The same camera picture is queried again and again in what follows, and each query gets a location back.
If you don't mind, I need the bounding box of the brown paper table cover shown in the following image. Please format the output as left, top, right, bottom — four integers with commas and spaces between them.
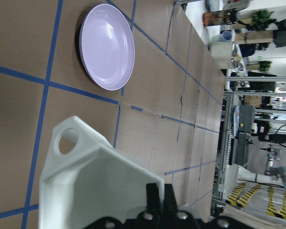
0, 0, 225, 229

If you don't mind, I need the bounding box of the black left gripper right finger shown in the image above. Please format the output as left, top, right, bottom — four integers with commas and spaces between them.
163, 184, 194, 221

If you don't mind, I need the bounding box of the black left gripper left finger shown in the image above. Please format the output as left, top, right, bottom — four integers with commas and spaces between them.
136, 183, 161, 221

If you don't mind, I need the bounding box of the lilac plate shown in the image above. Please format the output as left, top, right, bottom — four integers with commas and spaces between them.
79, 4, 135, 91

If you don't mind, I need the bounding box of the white faceted cup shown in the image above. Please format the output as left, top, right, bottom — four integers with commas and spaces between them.
38, 115, 189, 229

